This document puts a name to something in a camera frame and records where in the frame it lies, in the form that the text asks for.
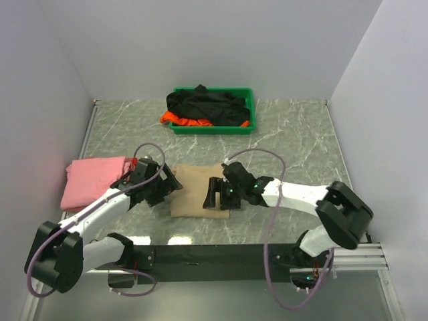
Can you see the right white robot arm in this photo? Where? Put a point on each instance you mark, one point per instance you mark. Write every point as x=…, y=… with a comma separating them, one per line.
x=343, y=215

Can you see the orange t shirt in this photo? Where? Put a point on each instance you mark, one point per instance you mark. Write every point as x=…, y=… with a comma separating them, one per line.
x=221, y=120

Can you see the black t shirt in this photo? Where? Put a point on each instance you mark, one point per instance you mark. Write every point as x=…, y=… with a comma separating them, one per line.
x=200, y=103

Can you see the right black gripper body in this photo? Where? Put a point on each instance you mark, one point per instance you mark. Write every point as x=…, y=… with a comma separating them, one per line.
x=233, y=195

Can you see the aluminium rail frame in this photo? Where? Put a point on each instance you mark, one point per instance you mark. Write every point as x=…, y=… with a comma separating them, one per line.
x=297, y=131

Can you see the light pink folded t shirt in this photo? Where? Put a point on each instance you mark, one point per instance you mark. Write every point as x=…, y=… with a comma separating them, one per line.
x=88, y=179

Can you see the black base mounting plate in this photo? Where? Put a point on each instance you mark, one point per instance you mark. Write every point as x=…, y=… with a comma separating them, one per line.
x=203, y=263

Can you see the beige t shirt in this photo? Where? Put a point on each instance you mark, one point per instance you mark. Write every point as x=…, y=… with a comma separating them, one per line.
x=188, y=201

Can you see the green plastic bin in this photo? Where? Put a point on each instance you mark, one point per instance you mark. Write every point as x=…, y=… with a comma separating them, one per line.
x=246, y=94

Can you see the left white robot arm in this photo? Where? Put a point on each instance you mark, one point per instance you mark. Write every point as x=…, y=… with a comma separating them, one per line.
x=62, y=252

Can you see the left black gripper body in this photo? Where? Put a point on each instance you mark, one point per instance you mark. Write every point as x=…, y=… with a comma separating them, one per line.
x=158, y=187

